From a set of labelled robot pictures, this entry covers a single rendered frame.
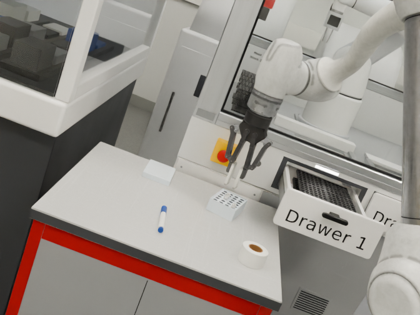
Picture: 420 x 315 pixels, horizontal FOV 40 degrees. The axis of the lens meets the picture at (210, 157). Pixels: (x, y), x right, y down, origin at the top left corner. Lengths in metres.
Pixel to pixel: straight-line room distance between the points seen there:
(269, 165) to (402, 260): 0.90
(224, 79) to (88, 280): 0.77
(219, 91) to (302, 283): 0.72
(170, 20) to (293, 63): 3.66
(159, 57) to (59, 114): 3.59
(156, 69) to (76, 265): 3.93
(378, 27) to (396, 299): 0.64
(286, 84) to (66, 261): 0.73
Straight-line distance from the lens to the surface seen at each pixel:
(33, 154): 1.81
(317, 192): 1.76
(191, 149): 1.87
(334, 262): 2.01
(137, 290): 1.41
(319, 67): 1.63
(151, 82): 5.25
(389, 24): 1.37
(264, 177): 1.88
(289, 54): 1.55
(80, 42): 1.64
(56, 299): 1.48
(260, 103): 1.57
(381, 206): 1.93
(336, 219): 1.57
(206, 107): 1.83
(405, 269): 1.03
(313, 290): 2.06
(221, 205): 1.65
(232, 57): 1.80
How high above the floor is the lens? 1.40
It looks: 17 degrees down
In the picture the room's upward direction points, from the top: 21 degrees clockwise
